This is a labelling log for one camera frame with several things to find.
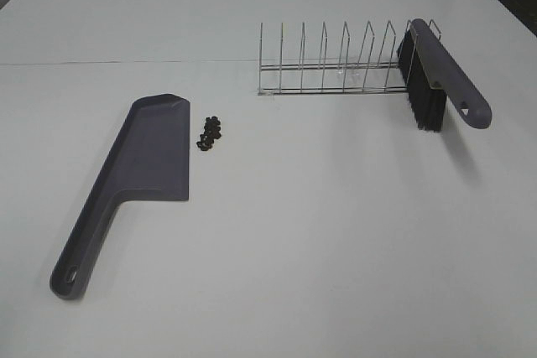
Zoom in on pile of coffee beans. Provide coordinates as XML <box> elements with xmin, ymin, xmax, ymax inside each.
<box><xmin>196</xmin><ymin>116</ymin><xmax>222</xmax><ymax>151</ymax></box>

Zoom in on grey plastic dustpan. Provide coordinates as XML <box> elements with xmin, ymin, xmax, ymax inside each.
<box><xmin>50</xmin><ymin>94</ymin><xmax>190</xmax><ymax>300</ymax></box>

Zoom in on grey hand brush black bristles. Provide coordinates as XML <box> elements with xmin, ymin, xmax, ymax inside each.
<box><xmin>397</xmin><ymin>18</ymin><xmax>493</xmax><ymax>132</ymax></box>

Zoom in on chrome wire dish rack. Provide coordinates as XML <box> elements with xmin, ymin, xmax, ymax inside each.
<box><xmin>257</xmin><ymin>19</ymin><xmax>419</xmax><ymax>96</ymax></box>

